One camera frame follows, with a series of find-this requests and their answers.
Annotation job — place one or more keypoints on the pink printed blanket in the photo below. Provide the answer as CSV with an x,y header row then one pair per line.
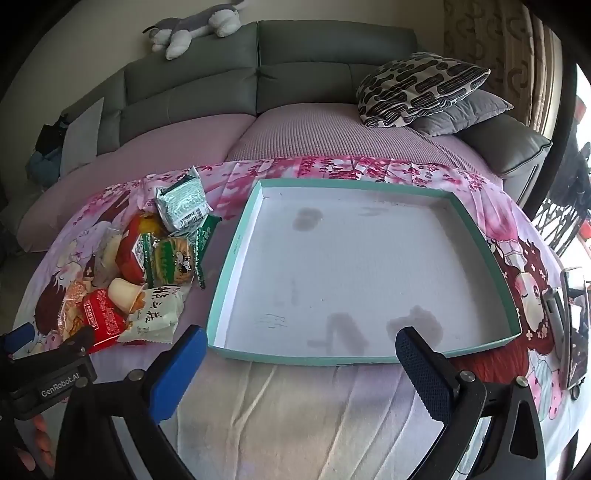
x,y
521,258

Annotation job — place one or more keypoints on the light grey pillow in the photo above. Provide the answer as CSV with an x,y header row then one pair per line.
x,y
81,138

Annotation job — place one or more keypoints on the white packet black calligraphy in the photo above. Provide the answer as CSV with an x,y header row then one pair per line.
x,y
157,318

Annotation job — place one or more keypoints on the yellow bread packet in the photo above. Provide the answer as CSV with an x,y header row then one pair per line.
x,y
154,225

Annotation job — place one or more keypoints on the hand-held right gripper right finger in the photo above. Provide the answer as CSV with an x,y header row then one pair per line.
x,y
422,374

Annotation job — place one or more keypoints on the cream pudding cup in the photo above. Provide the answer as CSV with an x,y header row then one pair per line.
x,y
124,293

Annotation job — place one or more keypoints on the grey metal stand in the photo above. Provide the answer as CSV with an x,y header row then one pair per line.
x,y
554,314

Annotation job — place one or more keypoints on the narrow green snack packet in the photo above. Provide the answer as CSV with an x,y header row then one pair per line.
x,y
205,235

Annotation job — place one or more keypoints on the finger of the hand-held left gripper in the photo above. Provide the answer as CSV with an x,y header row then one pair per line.
x,y
76,344
18,336

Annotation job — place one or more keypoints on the teal rimmed white box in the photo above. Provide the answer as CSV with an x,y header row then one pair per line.
x,y
360,267

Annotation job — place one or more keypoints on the green burger print packet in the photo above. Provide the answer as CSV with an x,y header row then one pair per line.
x,y
173,261

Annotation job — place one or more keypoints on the cream bun clear packet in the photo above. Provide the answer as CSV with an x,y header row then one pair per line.
x,y
111,251

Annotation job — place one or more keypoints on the clear brown cake packet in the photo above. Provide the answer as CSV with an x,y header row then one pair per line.
x,y
69,300

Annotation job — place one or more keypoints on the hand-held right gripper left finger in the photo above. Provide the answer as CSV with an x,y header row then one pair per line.
x,y
178,369

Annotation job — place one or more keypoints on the smartphone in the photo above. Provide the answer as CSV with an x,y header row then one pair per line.
x,y
577,323

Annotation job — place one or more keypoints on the person's left hand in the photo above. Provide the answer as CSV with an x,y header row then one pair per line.
x,y
44,438

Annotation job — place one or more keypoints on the pink sofa cover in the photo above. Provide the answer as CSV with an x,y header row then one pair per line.
x,y
300,134

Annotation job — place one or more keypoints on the red snack packet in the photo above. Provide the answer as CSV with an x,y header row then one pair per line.
x,y
131,258

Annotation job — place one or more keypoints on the teal cloth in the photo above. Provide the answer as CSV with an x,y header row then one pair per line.
x,y
44,166

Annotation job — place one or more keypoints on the black metal rack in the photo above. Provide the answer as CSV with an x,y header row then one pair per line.
x,y
563,212

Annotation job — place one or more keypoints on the red packet white label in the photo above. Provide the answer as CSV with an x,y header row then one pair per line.
x,y
104,323

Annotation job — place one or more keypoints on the black bag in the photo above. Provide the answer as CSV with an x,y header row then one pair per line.
x,y
51,136

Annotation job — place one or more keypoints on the grey sofa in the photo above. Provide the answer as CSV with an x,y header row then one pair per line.
x,y
300,60

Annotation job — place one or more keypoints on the grey white plush dog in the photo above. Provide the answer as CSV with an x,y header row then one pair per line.
x,y
194,25

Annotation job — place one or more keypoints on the dark grey pillow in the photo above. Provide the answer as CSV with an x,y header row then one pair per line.
x,y
461,115

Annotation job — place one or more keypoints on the black white patterned pillow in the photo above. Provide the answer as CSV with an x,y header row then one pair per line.
x,y
415,87

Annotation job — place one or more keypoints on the beige patterned curtain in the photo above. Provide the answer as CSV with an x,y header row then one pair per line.
x,y
503,46

